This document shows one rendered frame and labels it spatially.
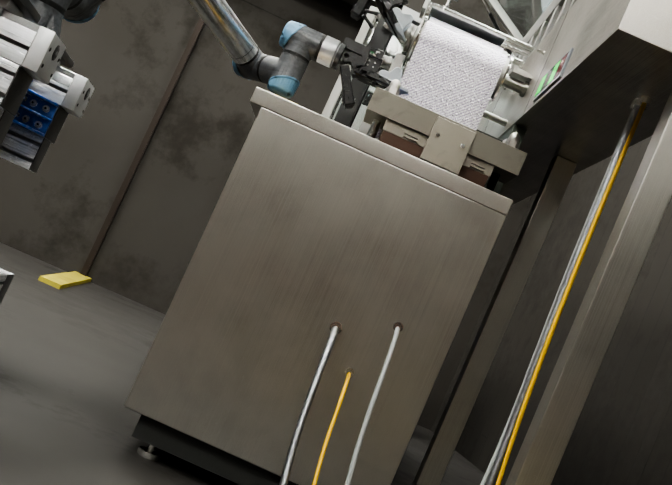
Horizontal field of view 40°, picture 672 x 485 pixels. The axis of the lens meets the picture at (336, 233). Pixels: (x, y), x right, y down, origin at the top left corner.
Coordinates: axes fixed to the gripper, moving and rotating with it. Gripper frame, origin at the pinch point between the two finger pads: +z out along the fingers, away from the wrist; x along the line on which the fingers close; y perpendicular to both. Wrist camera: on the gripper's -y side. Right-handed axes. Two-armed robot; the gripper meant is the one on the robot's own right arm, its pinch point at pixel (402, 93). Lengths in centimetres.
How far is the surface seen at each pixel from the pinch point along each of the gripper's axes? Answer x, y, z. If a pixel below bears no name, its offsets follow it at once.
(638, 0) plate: -84, 11, 31
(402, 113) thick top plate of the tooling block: -19.9, -9.5, 2.0
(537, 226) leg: 13, -16, 49
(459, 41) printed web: 0.5, 19.1, 8.1
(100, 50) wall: 375, 36, -200
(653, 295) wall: 179, 6, 140
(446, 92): -0.3, 4.9, 10.4
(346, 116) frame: 33.0, -5.2, -12.8
